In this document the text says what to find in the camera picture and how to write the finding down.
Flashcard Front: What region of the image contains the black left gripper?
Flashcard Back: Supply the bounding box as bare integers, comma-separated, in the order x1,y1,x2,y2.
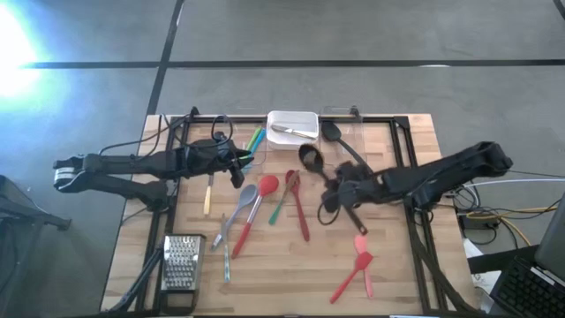
183,139,256,190

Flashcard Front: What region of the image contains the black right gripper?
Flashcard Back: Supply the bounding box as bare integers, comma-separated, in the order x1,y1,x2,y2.
320,161,386,214

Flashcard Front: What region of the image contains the grey silicone spoon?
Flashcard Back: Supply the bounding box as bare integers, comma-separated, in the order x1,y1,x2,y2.
209,184,260,253

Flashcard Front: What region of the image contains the blue silicone spatula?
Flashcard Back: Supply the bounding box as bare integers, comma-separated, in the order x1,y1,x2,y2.
241,128,267,174

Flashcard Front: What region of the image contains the green silicone spatula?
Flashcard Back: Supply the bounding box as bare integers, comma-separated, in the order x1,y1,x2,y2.
244,126,262,160

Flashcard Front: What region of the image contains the red spoon with metal stem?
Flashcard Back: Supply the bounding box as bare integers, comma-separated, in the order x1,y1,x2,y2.
230,174,281,260

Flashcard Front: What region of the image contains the black plastic spoon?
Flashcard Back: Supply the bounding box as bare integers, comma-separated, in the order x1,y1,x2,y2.
298,143,370,236

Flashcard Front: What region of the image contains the yellow-handled knife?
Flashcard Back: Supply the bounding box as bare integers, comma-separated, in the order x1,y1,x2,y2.
202,172,215,216

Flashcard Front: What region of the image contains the red slotted silicone spoon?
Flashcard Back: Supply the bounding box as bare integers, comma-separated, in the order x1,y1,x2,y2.
284,169,311,243

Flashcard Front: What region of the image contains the green-handled utensil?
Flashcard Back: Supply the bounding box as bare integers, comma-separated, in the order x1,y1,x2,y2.
267,170,301,226

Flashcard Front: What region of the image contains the red silicone spatula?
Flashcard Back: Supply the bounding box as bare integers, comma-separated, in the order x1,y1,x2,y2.
328,251,374,305

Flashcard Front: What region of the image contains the clear plastic bin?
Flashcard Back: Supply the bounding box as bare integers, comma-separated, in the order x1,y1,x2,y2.
223,112,271,168
318,105,368,165

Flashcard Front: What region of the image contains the white plastic tray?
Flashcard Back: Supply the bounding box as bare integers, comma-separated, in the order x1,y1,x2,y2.
266,110,320,151

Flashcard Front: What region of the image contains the metal box grater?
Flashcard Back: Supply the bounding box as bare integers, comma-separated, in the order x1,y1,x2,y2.
158,233,207,316

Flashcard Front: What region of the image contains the black power box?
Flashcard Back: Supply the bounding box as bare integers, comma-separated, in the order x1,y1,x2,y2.
458,214,491,231

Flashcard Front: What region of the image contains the white paper sheet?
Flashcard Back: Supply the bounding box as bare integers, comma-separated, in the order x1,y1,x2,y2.
463,238,502,310

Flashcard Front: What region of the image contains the black laptop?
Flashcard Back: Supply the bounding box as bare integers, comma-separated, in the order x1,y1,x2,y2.
488,193,565,318

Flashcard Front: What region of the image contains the black metal stand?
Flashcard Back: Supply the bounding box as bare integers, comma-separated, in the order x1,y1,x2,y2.
0,174,72,318

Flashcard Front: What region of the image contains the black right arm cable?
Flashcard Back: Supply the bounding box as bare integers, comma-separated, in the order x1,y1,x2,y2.
316,193,343,226

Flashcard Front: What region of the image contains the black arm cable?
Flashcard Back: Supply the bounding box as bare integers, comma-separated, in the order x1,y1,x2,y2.
97,105,235,155
316,193,343,226

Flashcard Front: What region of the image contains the black aluminium table frame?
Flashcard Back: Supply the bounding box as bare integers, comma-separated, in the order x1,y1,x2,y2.
108,113,482,317

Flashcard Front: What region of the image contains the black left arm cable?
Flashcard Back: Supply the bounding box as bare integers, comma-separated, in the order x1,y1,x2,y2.
97,105,235,155

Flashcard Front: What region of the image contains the yellow cable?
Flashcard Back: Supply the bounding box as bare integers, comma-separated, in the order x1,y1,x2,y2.
465,206,560,248

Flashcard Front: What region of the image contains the white cable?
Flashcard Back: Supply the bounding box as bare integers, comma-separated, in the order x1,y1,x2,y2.
461,178,565,189

